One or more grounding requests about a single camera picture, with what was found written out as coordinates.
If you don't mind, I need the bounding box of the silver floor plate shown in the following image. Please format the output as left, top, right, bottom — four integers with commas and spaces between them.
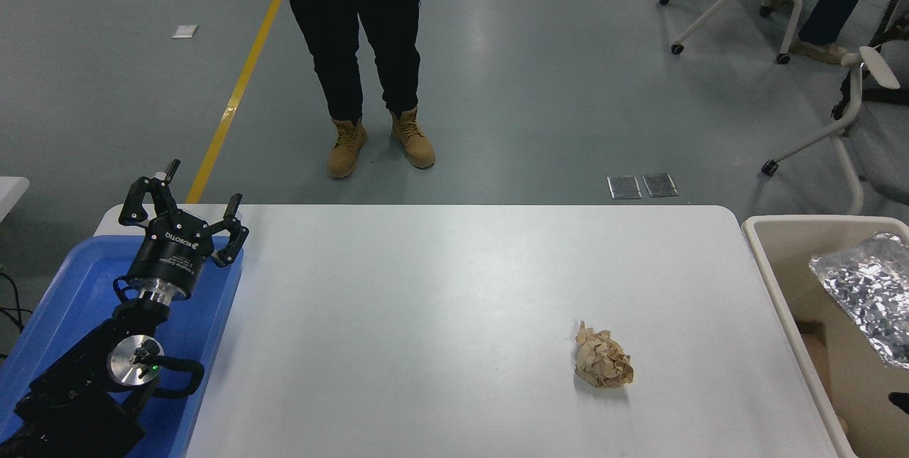
607, 175, 643, 200
642, 173, 679, 198

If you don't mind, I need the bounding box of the large pale dustbin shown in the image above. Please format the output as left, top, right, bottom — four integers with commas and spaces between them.
741, 215, 909, 458

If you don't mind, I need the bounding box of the silver foil plate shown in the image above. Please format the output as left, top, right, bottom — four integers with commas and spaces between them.
809, 232, 909, 369

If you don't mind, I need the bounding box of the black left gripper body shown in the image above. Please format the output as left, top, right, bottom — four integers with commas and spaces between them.
127, 210, 215, 300

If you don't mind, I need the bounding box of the small white side table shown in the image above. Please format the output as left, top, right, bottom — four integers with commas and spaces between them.
0, 176, 31, 221

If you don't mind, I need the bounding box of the crumpled tan paper ball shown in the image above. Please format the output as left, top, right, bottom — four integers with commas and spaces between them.
574, 321, 634, 390

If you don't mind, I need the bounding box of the white chair with grey seat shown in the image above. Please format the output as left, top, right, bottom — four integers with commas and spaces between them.
761, 46, 909, 216

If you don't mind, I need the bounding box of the blue plastic tray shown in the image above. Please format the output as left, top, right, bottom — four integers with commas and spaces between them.
0, 234, 244, 458

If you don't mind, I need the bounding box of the black cable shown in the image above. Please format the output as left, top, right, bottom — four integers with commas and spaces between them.
0, 270, 33, 359

